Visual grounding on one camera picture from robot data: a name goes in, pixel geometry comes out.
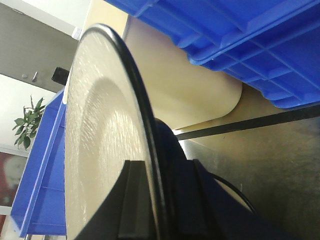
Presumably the blue crate at left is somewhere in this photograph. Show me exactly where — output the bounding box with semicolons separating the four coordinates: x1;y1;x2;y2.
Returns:
10;90;66;238

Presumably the cream plastic storage bin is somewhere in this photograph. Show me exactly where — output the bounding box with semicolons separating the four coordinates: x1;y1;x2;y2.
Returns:
124;16;243;129

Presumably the green potted plant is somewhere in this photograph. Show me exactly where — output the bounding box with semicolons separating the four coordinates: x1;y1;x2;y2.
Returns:
12;95;46;150

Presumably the beige plate black rim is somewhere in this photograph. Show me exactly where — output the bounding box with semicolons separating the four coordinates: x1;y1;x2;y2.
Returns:
64;24;186;240

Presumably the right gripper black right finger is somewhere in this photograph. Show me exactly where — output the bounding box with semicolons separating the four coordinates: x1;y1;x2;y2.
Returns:
170;159;294;240

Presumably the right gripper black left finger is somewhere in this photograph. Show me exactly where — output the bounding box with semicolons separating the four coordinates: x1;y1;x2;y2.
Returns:
75;160;157;240

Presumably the blue plastic crate stack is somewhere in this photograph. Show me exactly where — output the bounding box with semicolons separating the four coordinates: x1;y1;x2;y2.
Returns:
110;0;320;109

